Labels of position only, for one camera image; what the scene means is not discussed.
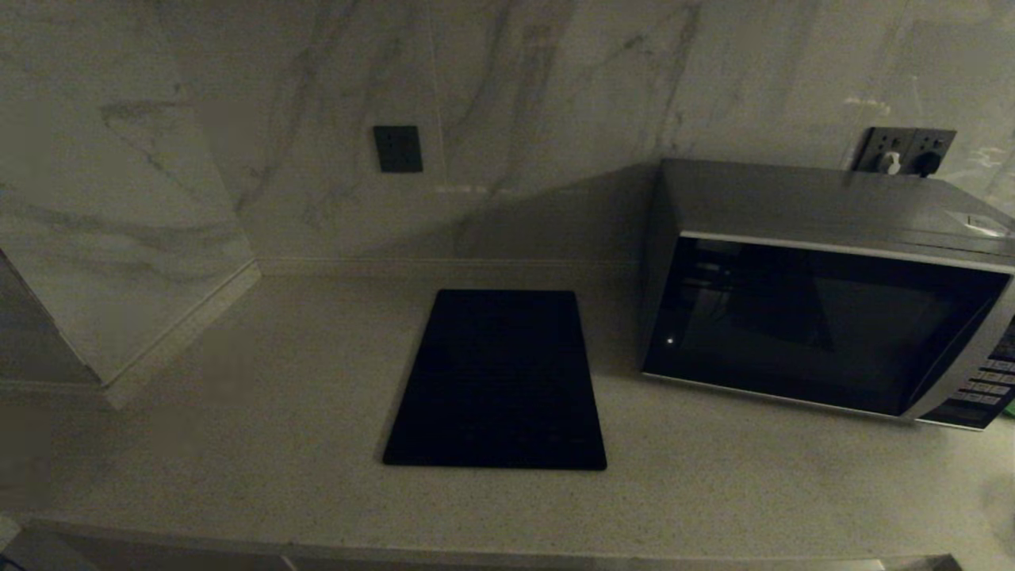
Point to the white cabinet door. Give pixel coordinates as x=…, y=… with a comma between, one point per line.
x=32, y=555

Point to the black glass induction cooktop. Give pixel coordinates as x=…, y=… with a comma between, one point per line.
x=496, y=381

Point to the silver microwave oven housing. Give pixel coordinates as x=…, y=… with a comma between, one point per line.
x=793, y=194

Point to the black glass microwave door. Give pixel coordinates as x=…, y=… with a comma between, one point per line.
x=793, y=325

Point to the dark grey wall socket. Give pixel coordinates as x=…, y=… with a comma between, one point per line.
x=398, y=149
x=875, y=144
x=936, y=143

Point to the green plastic tray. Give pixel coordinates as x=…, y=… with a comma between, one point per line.
x=1009, y=408

